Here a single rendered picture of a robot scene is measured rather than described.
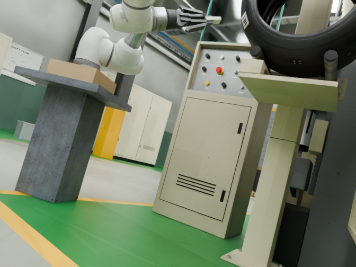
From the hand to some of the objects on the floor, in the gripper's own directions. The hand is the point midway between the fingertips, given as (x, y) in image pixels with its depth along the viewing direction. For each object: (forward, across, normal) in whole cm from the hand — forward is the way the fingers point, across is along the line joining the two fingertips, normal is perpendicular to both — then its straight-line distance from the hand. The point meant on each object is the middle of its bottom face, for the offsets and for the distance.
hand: (212, 20), depth 125 cm
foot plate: (+18, +100, -54) cm, 115 cm away
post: (+18, +100, -54) cm, 115 cm away
